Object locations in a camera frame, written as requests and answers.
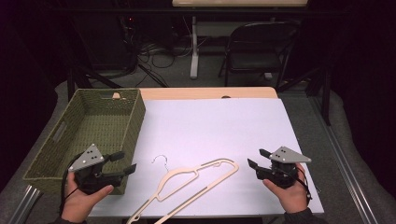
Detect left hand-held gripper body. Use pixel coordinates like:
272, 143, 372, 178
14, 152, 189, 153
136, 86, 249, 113
68, 143, 125, 196

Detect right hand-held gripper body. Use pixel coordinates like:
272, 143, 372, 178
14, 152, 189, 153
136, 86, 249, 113
255, 146, 313, 189

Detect green woven basket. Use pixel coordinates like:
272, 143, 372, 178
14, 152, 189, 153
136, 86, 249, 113
22, 88, 147, 196

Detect beige clothes hanger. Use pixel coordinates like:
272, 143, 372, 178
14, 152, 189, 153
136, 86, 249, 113
125, 154, 240, 224

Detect person's right hand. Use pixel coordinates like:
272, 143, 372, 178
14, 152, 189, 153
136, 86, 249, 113
262, 162, 310, 215

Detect person's left hand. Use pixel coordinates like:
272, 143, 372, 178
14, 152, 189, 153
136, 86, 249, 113
60, 171, 115, 223

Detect black metal stand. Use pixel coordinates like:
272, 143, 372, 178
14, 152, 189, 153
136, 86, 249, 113
276, 63, 332, 127
65, 63, 123, 102

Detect black folding chair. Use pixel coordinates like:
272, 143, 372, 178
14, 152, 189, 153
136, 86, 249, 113
218, 20, 302, 89

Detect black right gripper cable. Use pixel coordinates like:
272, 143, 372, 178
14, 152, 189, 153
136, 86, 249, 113
279, 167, 313, 202

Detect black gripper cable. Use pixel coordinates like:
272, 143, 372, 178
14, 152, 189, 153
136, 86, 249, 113
279, 167, 313, 202
59, 152, 84, 216

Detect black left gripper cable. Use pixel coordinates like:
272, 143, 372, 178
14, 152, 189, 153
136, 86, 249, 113
59, 152, 84, 216

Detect long aluminium rail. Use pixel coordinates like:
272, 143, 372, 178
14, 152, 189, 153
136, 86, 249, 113
309, 94, 380, 224

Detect short aluminium rail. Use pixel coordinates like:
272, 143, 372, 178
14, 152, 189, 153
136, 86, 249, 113
7, 184, 44, 224

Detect black floor cables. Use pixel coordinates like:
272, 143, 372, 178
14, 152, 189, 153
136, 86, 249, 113
122, 18, 195, 89

